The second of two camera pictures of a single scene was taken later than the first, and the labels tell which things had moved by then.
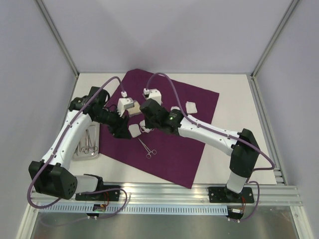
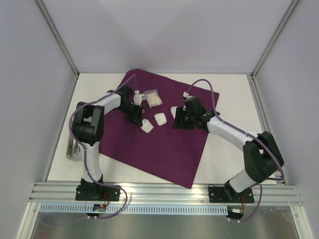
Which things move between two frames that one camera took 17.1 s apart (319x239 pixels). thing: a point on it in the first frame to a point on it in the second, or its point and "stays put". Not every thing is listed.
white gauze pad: (143, 127) stays put
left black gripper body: (111, 119) to (132, 111)
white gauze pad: (173, 107) stays put
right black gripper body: (148, 122) to (182, 119)
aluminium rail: (158, 194) stays put
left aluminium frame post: (58, 37) stays put
